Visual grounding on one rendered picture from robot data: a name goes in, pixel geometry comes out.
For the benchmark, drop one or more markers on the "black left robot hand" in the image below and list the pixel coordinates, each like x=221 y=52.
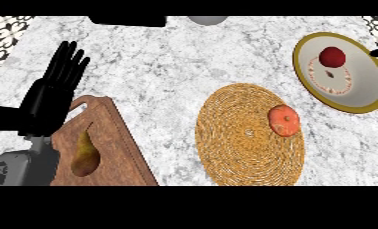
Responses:
x=48 y=93

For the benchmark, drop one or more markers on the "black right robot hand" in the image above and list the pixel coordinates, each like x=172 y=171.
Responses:
x=373 y=53

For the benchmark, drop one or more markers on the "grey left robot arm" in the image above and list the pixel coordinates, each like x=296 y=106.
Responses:
x=26 y=166

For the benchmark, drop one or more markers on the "white bowl with gold rim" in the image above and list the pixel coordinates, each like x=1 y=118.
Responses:
x=354 y=79

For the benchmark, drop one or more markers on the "orange-red tomato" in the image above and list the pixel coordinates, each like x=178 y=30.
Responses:
x=283 y=120

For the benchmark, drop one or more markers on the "round woven straw placemat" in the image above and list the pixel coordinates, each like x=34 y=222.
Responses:
x=245 y=139

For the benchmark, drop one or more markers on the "dark red apple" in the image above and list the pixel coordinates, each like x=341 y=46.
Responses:
x=330 y=57

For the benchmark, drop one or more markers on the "yellow-brown pear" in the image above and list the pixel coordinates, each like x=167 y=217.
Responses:
x=85 y=156

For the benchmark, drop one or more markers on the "brown wooden cutting board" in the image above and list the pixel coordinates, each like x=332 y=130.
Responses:
x=115 y=153

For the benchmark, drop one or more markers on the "black appliance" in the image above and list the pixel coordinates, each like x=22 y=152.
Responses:
x=128 y=20

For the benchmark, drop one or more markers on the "grey round object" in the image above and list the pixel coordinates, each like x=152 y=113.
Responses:
x=206 y=20

